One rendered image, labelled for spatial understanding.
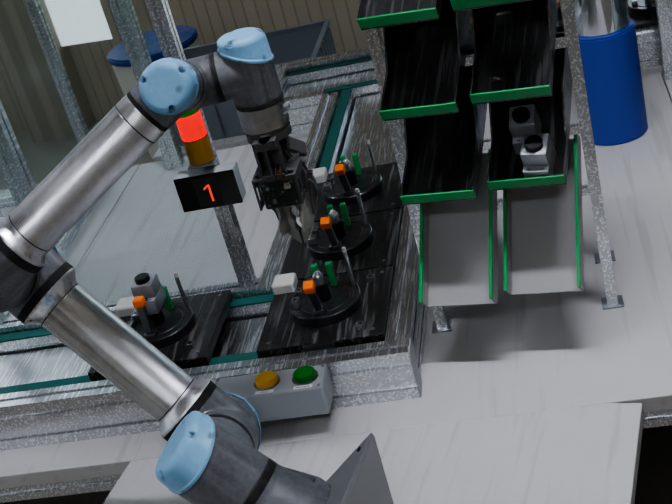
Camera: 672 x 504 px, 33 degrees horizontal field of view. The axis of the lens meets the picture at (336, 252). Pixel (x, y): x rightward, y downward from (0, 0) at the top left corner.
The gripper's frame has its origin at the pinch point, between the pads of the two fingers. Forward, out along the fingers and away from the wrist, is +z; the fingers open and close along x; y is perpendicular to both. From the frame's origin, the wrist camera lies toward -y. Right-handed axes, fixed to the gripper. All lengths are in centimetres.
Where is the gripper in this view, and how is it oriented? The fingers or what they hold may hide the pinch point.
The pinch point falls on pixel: (302, 233)
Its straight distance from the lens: 186.7
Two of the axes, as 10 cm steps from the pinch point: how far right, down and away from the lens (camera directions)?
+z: 2.4, 8.5, 4.6
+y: -1.2, 5.0, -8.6
